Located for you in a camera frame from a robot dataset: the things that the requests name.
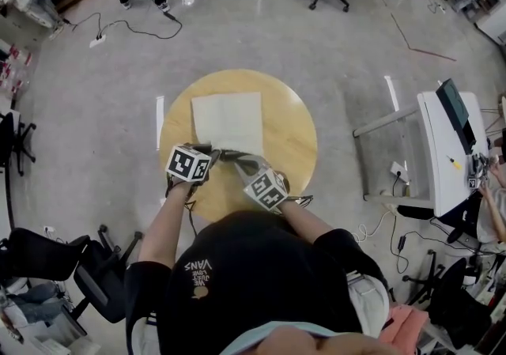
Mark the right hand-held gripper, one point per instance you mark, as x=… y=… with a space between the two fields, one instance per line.
x=265 y=191

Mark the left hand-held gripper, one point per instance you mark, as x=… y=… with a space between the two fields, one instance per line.
x=186 y=163

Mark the white cloth pouch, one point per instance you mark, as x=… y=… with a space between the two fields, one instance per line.
x=227 y=120

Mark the person's right forearm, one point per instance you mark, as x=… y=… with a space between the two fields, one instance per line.
x=308 y=223

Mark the person's left forearm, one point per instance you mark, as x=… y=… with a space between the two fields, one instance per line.
x=166 y=223

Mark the round wooden table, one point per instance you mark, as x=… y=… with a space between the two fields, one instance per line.
x=288 y=140

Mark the person's black t-shirt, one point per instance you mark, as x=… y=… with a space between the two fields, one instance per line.
x=257 y=286

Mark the white power strip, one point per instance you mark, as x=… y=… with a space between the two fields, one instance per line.
x=98 y=42

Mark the white floor socket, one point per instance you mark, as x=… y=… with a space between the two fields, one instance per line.
x=398 y=171

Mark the person's light blue face mask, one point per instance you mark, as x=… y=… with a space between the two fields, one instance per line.
x=245 y=339

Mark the person's light grey shorts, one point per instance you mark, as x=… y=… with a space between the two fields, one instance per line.
x=369 y=302

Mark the person's face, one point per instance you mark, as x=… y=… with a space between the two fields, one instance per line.
x=308 y=341

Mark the row of clear plastic jugs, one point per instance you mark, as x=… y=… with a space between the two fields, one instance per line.
x=13 y=69

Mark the white desk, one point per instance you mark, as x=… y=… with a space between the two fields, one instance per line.
x=442 y=171

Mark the yellow screwdriver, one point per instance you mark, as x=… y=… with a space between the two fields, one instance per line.
x=454 y=163

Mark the dark teal flat box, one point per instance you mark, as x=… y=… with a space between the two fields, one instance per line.
x=452 y=104

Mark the white round side table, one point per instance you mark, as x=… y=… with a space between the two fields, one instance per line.
x=503 y=105

